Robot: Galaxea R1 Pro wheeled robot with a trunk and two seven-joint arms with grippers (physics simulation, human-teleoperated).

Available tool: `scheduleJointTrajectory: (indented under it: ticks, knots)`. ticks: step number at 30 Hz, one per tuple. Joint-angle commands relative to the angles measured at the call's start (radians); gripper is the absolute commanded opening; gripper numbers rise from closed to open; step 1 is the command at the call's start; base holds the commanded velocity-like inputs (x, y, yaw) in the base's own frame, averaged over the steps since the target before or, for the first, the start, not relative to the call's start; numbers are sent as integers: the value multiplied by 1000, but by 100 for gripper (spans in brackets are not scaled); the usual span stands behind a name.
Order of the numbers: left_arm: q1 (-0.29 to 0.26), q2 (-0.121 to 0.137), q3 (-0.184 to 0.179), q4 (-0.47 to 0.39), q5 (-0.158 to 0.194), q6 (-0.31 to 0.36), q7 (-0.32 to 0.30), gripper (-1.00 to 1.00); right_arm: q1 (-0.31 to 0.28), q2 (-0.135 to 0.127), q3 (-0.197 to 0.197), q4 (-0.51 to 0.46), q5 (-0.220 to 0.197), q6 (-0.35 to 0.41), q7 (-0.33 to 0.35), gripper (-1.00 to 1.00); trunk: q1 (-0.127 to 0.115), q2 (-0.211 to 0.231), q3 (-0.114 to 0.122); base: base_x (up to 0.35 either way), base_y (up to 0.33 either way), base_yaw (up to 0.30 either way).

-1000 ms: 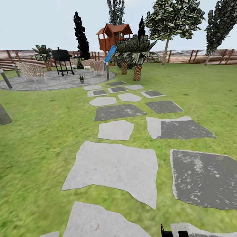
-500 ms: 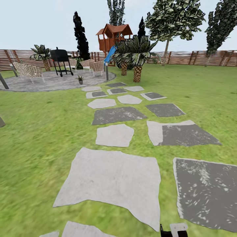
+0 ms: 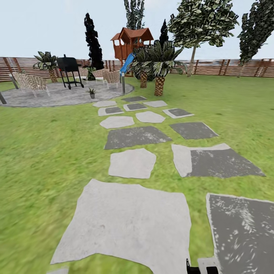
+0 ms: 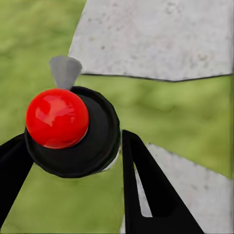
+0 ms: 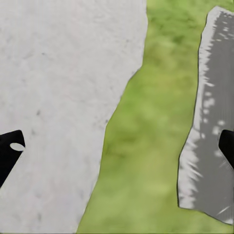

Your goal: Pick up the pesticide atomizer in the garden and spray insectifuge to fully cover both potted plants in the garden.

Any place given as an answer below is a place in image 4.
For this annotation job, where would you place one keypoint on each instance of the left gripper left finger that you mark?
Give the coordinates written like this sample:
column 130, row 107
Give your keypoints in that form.
column 15, row 164

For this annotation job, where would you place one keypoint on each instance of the insectifuge atomizer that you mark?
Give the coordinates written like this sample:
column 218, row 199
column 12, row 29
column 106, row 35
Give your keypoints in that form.
column 71, row 131

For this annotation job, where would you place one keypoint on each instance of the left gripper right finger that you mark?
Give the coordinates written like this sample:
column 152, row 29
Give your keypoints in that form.
column 170, row 214

